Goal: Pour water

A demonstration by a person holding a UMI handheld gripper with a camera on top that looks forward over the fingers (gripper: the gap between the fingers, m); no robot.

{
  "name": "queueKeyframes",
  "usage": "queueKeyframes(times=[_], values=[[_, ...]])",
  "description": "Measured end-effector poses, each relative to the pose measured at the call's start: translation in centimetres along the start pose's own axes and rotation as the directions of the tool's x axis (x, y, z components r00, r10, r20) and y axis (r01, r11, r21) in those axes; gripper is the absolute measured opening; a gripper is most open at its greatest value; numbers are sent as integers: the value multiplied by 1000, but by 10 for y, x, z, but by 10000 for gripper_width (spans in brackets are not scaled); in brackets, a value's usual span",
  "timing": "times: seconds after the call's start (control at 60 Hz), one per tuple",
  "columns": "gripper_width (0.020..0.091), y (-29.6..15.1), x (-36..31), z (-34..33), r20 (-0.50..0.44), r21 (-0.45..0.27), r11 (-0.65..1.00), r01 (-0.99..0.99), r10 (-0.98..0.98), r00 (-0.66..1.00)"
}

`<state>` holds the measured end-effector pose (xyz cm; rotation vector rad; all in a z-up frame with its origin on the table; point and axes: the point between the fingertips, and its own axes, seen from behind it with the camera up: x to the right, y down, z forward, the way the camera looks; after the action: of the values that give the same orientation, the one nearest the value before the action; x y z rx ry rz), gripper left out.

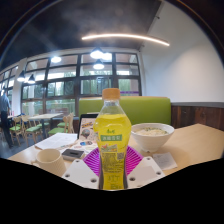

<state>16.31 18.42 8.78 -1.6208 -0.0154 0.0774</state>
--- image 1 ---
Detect green upholstered bench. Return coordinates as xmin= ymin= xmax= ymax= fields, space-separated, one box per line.
xmin=78 ymin=96 xmax=172 ymax=127

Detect wooden dining table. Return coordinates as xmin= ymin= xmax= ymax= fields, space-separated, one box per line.
xmin=28 ymin=112 xmax=64 ymax=139

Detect wooden chairs with green seats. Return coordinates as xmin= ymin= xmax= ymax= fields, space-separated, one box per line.
xmin=9 ymin=113 xmax=76 ymax=146

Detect white paper receipt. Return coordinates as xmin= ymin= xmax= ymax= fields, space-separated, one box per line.
xmin=152 ymin=152 xmax=178 ymax=171

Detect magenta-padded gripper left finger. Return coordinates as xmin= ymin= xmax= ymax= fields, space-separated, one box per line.
xmin=61 ymin=146 xmax=101 ymax=190

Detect black-framed printed table sign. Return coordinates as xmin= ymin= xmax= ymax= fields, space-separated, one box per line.
xmin=77 ymin=113 xmax=100 ymax=143

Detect hanging pendant lamps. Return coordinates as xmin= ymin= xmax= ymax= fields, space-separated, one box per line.
xmin=16 ymin=46 xmax=114 ymax=84

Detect yellow drink bottle orange cap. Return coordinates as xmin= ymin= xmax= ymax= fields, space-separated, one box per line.
xmin=92 ymin=87 xmax=133 ymax=191

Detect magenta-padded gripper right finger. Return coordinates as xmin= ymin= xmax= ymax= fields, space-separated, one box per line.
xmin=123 ymin=145 xmax=166 ymax=190

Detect white paper sheet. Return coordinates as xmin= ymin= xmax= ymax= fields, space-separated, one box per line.
xmin=34 ymin=132 xmax=79 ymax=151

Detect person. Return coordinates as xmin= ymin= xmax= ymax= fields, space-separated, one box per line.
xmin=0 ymin=89 xmax=14 ymax=149

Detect white ceramic bowl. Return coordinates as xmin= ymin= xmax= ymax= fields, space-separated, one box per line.
xmin=130 ymin=122 xmax=175 ymax=154

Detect long curved ceiling light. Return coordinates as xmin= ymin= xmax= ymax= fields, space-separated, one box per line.
xmin=81 ymin=32 xmax=171 ymax=47

